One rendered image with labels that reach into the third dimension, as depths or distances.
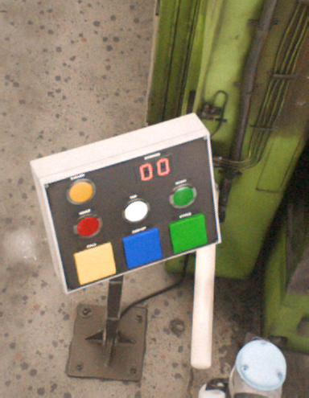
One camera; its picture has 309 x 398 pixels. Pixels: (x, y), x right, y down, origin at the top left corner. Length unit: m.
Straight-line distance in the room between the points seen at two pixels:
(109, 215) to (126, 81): 1.46
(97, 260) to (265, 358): 0.47
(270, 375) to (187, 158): 0.48
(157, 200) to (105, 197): 0.11
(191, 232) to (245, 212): 0.63
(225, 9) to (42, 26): 1.64
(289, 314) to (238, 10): 1.11
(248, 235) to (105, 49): 0.94
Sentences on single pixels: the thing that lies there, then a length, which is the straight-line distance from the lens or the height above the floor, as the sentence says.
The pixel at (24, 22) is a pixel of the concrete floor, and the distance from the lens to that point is 3.63.
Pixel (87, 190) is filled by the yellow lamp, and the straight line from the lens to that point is 2.05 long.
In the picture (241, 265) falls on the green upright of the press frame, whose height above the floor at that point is 0.12.
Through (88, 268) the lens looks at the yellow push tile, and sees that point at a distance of 2.16.
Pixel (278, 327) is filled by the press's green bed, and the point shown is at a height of 0.19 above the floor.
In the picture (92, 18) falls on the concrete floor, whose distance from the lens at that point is 3.64.
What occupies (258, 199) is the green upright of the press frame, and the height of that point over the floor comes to 0.58.
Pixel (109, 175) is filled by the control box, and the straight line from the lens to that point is 2.05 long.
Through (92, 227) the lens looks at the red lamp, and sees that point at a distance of 2.11.
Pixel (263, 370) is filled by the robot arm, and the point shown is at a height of 1.29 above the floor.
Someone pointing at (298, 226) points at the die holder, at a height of 0.53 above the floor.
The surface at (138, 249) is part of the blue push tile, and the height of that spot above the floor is 1.01.
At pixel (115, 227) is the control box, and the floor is 1.07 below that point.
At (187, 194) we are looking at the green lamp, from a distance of 2.14.
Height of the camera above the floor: 3.02
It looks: 65 degrees down
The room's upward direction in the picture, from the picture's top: 8 degrees clockwise
